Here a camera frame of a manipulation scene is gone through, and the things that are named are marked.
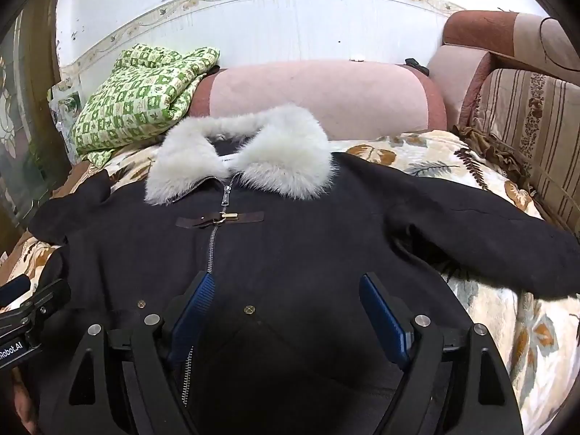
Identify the pink brown sofa armrest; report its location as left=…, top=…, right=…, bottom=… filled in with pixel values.
left=442, top=9, right=580, bottom=86

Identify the black coat with fur collar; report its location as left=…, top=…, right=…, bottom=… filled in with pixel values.
left=27, top=104, right=580, bottom=435

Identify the glass cabinet door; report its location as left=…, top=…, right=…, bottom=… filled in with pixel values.
left=0, top=9, right=61, bottom=254

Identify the green checkered pillow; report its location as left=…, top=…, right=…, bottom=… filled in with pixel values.
left=71, top=44, right=221, bottom=168

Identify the leaf printed blanket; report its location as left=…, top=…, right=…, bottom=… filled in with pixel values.
left=0, top=129, right=580, bottom=435

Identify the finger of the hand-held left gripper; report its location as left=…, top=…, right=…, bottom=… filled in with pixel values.
left=0, top=276, right=32, bottom=309
left=18, top=278, right=72, bottom=327

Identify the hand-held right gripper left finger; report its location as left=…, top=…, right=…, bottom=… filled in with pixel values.
left=59, top=272, right=216, bottom=435

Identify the striped floral sofa cushion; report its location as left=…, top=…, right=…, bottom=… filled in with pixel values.
left=469, top=68, right=580, bottom=239

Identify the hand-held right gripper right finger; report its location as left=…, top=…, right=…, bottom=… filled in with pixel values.
left=359, top=273, right=525, bottom=435

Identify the pink sofa side cushion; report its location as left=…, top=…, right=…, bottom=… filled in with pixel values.
left=426, top=45, right=496, bottom=131

